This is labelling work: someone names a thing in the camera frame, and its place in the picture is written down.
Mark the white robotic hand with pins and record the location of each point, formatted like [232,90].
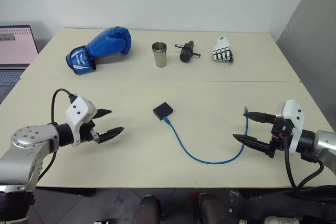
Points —
[221,47]

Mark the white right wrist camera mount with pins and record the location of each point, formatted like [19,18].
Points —
[292,111]

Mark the black cylindrical motor part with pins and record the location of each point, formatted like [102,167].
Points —
[186,53]

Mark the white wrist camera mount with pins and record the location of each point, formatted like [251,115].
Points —
[78,110]
[292,111]

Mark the small black box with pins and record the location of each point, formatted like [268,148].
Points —
[162,110]

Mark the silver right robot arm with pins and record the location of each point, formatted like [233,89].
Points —
[324,142]

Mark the blue boxing glove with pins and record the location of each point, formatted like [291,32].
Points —
[110,41]

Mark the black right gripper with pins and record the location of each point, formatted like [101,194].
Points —
[279,134]

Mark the grey laptop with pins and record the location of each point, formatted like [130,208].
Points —
[13,48]

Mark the dark rounded shape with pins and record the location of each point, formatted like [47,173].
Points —
[212,209]
[148,209]

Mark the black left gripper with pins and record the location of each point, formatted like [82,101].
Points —
[88,133]

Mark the stainless steel cup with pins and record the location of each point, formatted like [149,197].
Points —
[160,60]
[159,44]
[159,48]

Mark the grey partition panel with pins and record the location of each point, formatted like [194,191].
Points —
[315,37]

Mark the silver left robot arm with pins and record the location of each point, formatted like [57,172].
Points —
[26,136]

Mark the white shoe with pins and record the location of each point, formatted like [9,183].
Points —
[282,220]

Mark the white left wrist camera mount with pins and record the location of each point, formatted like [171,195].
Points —
[78,110]

